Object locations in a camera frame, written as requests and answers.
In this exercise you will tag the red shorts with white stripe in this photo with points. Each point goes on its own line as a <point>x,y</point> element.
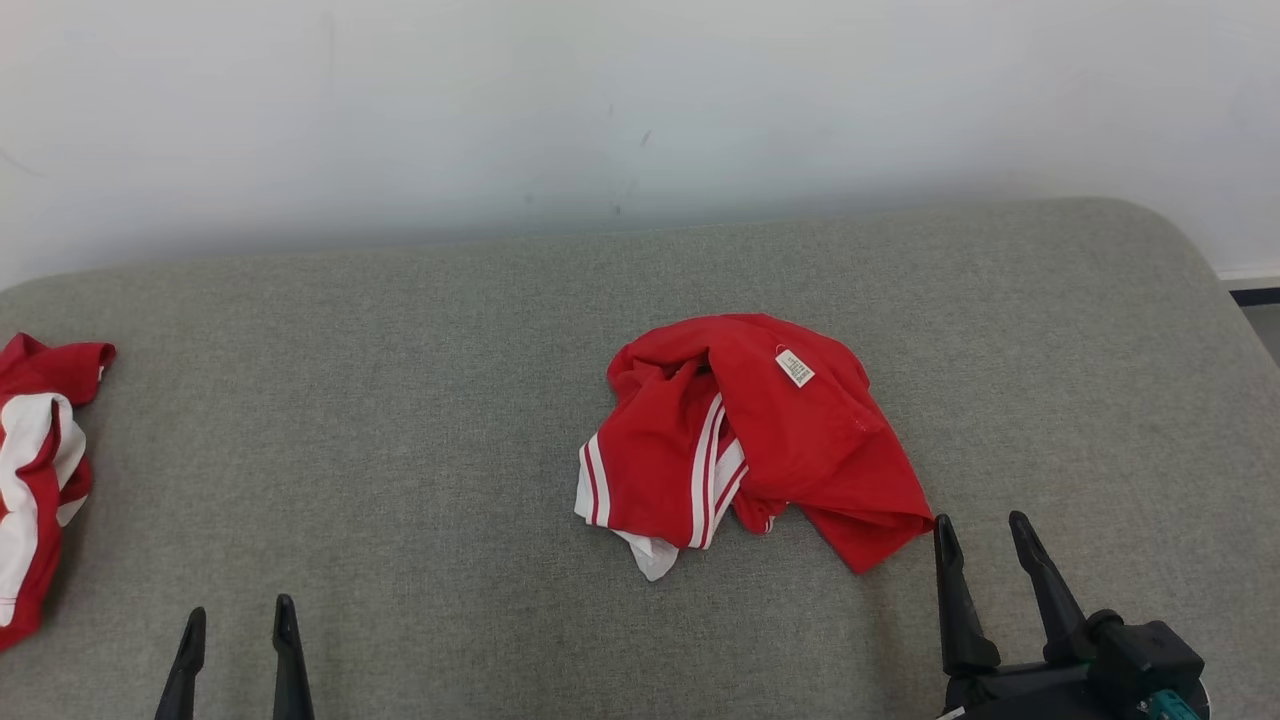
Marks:
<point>40,480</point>

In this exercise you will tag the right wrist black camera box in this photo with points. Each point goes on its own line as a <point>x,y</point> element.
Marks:
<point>1140,655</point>

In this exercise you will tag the grey fabric sofa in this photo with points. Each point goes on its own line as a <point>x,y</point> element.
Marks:
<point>400,450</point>

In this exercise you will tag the red shirt with white sleeves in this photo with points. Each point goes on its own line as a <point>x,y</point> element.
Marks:
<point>800,440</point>

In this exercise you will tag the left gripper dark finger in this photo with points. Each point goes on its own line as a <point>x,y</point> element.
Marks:
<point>290,670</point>
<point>183,680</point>

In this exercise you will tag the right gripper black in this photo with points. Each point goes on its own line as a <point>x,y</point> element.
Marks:
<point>1030,695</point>

